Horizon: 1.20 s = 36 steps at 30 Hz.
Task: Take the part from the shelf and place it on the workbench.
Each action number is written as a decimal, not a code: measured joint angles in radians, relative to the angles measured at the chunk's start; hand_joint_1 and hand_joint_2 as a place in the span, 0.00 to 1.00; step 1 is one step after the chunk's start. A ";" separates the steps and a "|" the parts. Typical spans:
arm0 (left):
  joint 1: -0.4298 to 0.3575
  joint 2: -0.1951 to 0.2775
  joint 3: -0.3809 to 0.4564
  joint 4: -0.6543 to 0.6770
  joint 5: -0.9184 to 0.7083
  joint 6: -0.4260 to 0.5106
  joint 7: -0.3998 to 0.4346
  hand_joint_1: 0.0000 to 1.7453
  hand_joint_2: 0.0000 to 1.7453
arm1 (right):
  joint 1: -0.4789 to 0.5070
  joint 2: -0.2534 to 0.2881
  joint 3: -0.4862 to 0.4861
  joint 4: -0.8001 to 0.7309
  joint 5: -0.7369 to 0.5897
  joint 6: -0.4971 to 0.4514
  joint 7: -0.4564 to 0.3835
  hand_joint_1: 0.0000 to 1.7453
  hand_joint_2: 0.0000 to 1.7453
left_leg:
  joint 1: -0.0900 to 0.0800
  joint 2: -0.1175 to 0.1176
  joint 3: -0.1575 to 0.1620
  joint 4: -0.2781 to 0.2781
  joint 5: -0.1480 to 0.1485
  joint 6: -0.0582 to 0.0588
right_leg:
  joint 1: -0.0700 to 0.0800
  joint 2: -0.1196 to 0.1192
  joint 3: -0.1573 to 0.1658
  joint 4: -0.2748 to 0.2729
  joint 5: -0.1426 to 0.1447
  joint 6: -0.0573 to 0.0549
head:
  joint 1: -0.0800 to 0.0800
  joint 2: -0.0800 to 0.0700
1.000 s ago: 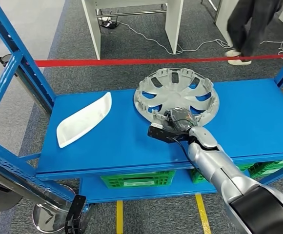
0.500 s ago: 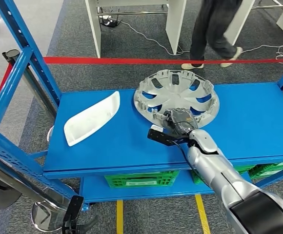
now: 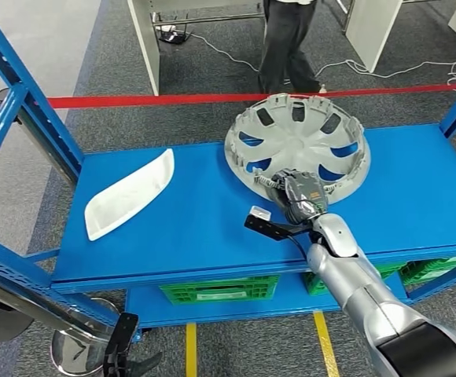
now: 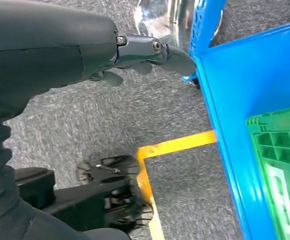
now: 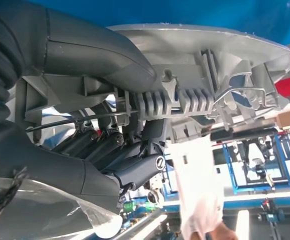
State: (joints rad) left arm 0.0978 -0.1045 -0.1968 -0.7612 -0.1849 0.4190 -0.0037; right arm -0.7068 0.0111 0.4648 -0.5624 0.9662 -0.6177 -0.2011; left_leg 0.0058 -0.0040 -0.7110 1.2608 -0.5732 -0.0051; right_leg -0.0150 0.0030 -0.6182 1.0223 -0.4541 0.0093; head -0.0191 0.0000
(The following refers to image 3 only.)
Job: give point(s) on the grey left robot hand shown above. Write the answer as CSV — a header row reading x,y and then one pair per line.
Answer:
x,y
132,367

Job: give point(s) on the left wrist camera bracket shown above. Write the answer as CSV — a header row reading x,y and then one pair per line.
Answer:
x,y
123,333

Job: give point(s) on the black stanchion post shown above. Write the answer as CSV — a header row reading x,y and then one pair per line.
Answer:
x,y
4,322

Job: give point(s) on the yellow floor tape outline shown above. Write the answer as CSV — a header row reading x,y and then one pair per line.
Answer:
x,y
190,348

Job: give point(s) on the blue metal shelf rack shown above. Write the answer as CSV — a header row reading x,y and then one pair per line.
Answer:
x,y
212,224

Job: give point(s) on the chrome stanchion post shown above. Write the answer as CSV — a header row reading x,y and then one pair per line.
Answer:
x,y
51,151
74,348

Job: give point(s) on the person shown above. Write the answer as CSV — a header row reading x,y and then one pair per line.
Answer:
x,y
283,41

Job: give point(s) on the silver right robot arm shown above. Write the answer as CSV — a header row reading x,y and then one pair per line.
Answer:
x,y
354,281

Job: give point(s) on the black power strip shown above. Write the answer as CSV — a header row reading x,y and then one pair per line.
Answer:
x,y
175,35

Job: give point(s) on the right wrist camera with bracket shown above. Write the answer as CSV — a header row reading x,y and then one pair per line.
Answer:
x,y
267,228

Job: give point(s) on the green plastic crate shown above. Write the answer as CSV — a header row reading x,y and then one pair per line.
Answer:
x,y
314,285
172,292
429,270

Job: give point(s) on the white desk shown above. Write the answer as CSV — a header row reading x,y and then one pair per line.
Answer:
x,y
373,31
143,41

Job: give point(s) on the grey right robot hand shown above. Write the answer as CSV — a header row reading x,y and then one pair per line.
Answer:
x,y
302,195

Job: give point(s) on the red barrier belt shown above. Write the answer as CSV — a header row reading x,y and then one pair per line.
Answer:
x,y
153,99

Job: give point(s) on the grey plastic wheel hubcap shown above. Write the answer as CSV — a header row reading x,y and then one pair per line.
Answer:
x,y
302,140

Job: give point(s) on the white plastic mirror cover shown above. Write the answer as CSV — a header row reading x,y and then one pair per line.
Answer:
x,y
129,195

